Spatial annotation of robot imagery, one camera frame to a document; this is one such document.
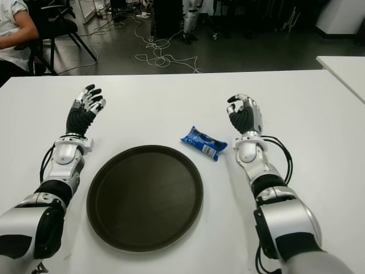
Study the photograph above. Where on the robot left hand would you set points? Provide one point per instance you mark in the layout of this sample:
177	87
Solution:
77	120

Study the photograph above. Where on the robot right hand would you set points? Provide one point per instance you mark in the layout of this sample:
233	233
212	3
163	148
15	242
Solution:
245	118

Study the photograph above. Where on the blue Oreo cookie pack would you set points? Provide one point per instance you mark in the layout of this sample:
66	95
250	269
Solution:
201	141

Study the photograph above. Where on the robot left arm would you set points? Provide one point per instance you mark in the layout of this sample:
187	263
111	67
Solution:
64	154

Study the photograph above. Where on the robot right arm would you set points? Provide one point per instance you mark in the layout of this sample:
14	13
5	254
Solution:
251	151

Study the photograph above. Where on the black wheeled stand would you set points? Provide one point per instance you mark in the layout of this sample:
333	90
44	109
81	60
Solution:
214	36

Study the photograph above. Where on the black office chair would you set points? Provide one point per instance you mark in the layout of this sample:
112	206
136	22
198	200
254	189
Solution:
62	27

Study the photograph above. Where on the round dark brown tray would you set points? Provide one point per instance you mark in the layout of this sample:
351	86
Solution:
145	199

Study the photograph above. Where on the white side table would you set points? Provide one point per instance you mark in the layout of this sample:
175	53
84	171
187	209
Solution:
346	71

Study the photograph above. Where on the seated person in white shirt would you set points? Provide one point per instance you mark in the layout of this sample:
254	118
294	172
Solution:
11	25

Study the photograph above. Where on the white power strip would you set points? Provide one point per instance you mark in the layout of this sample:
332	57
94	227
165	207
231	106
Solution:
142	15

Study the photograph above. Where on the black cabinet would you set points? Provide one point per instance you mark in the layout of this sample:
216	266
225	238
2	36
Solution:
168	17

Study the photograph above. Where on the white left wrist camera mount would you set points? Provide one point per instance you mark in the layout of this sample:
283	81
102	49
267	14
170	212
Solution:
89	145

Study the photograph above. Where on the white pedestal with black base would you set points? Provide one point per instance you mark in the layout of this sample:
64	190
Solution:
339	14

